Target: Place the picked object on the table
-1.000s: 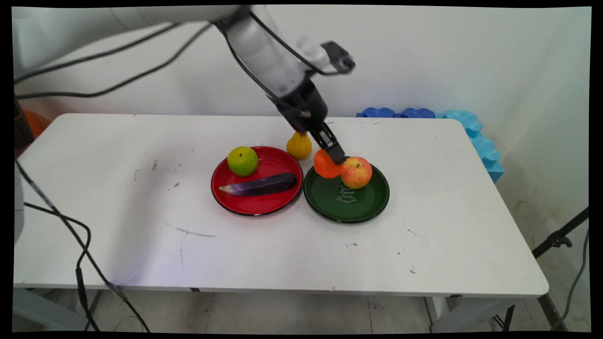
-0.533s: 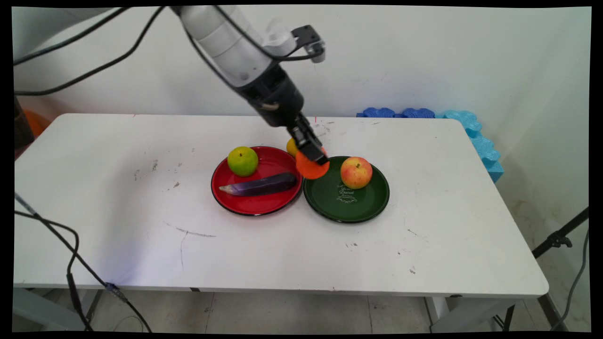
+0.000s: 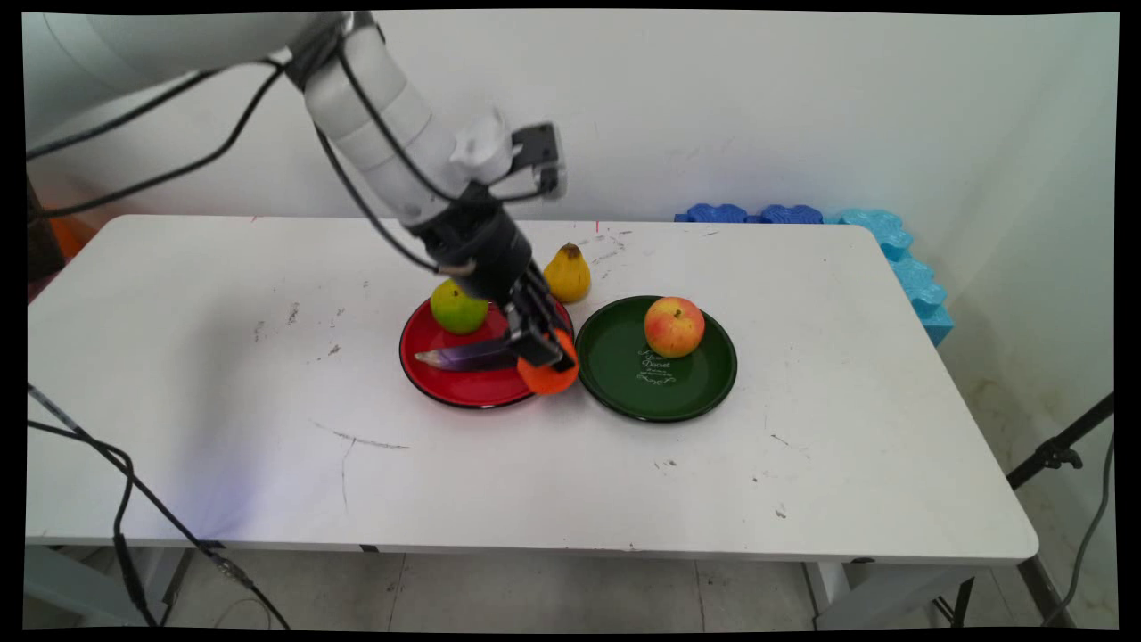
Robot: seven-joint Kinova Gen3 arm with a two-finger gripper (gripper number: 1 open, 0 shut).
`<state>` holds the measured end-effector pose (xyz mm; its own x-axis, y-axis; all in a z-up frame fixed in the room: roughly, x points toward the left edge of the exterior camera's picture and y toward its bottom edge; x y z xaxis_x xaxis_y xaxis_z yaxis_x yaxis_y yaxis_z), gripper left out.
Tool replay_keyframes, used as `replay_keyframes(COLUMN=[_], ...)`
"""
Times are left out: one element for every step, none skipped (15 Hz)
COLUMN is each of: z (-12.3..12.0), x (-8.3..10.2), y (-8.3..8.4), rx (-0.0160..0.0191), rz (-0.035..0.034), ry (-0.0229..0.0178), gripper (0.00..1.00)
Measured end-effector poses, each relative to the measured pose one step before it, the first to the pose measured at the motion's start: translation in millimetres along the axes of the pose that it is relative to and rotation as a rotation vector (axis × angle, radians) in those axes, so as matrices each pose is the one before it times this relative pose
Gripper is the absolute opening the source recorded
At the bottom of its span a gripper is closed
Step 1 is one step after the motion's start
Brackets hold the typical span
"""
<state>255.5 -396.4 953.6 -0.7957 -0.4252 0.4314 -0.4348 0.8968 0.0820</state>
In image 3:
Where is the orange object behind table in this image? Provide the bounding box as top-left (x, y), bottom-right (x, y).
top-left (46, 214), bottom-right (97, 261)

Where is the yellow pear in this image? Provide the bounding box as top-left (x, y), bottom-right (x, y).
top-left (542, 242), bottom-right (593, 304)

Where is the white table leg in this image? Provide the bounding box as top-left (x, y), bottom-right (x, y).
top-left (800, 561), bottom-right (977, 630)

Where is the red plate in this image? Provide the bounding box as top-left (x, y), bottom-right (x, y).
top-left (398, 296), bottom-right (576, 410)

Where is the dark green plate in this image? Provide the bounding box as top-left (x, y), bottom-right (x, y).
top-left (573, 295), bottom-right (739, 424)

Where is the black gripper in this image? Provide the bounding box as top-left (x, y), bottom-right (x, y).
top-left (408, 189), bottom-right (579, 374)

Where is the black tripod stand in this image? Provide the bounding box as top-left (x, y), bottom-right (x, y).
top-left (932, 391), bottom-right (1116, 629)

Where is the light blue foam mat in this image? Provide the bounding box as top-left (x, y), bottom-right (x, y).
top-left (822, 208), bottom-right (956, 348)

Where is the dark object behind table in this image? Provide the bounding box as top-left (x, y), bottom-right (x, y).
top-left (25, 175), bottom-right (67, 284)

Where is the black floor cable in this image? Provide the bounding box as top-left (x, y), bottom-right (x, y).
top-left (25, 383), bottom-right (293, 630)

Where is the green apple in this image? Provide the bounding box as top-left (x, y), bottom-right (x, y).
top-left (430, 279), bottom-right (490, 335)

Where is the orange tangerine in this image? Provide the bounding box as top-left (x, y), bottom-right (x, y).
top-left (516, 328), bottom-right (581, 396)

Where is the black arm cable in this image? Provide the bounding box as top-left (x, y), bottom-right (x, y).
top-left (25, 27), bottom-right (548, 277)

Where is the red yellow apple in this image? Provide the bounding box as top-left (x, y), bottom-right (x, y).
top-left (644, 296), bottom-right (707, 359)

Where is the purple eggplant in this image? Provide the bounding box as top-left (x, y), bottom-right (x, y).
top-left (414, 337), bottom-right (520, 373)

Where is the grey hanging cable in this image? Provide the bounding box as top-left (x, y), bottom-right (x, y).
top-left (1041, 432), bottom-right (1117, 629)

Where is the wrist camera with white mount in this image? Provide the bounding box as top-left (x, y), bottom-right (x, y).
top-left (448, 109), bottom-right (569, 201)

